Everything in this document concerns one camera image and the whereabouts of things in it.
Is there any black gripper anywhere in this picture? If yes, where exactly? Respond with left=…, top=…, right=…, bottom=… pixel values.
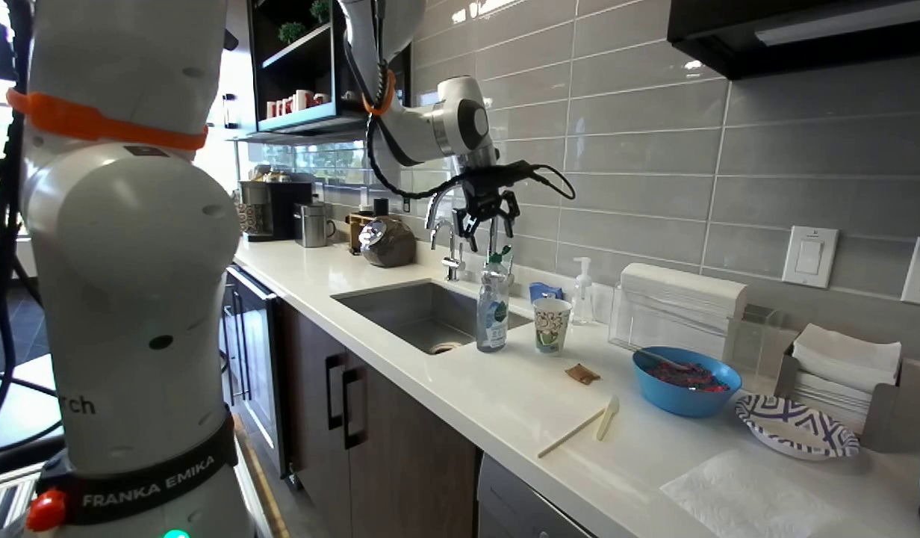
left=458, top=159, right=537, bottom=252

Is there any clear plastic bottle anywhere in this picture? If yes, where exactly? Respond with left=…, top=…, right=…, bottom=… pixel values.
left=474, top=261, right=513, bottom=352

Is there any clear soap pump bottle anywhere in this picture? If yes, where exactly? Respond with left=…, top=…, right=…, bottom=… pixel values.
left=570, top=253, right=600, bottom=328

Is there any tall chrome faucet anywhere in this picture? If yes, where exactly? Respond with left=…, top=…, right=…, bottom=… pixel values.
left=423, top=183, right=474, bottom=283

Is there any blue sponge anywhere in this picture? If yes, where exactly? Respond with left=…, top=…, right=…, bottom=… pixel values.
left=526, top=279, right=570, bottom=306

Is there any dark kettle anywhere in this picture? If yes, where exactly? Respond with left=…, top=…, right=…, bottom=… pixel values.
left=344, top=210, right=420, bottom=268

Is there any stainless steel sink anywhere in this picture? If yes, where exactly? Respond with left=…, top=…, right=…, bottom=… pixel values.
left=328, top=279, right=531, bottom=358

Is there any metal canister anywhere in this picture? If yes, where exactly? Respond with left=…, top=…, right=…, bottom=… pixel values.
left=295, top=199, right=341, bottom=252

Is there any small brown packet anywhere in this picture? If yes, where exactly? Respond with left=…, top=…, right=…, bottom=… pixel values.
left=562, top=362, right=604, bottom=388

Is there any black coffee maker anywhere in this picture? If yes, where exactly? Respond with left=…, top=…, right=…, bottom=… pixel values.
left=235, top=176, right=316, bottom=246

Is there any pale wooden chopstick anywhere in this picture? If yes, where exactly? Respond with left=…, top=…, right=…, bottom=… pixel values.
left=534, top=397, right=619, bottom=459
left=594, top=397, right=620, bottom=445

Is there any blue bowl with cereal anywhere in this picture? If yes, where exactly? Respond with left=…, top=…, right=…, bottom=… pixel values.
left=631, top=343, right=747, bottom=422

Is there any brown wooden sink cabinet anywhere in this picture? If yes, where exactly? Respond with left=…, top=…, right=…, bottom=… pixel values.
left=277, top=301, right=485, bottom=538

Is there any black under-counter appliance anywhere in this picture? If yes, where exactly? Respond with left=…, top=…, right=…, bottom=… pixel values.
left=217, top=267, right=290, bottom=476

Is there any black range hood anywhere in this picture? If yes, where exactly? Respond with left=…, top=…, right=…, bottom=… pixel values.
left=665, top=0, right=920, bottom=84

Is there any blue patterned paper plate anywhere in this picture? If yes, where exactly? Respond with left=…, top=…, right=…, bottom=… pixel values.
left=729, top=392, right=864, bottom=462

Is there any white napkin stack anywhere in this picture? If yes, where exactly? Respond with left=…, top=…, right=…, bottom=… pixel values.
left=788, top=321, right=906, bottom=395

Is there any grey napkin holder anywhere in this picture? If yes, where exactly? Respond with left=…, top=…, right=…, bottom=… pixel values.
left=774, top=347, right=920, bottom=456

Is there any orange strap on forearm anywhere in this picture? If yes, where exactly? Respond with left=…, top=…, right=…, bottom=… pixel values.
left=361, top=65, right=399, bottom=120

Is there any black cabinet handle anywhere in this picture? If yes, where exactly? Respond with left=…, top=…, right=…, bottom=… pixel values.
left=323, top=352, right=350, bottom=433
left=341, top=364, right=371, bottom=451

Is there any dark wall shelf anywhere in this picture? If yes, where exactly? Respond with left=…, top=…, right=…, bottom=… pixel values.
left=246, top=0, right=411, bottom=143

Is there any white light switch plate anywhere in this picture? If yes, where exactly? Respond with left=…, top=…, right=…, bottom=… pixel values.
left=779, top=225, right=841, bottom=291

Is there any orange strap on base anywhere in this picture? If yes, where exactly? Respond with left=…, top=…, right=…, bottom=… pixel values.
left=5, top=87, right=211, bottom=156

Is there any black floor cable bundle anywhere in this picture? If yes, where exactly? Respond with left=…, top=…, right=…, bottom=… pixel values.
left=0, top=117, right=66, bottom=459

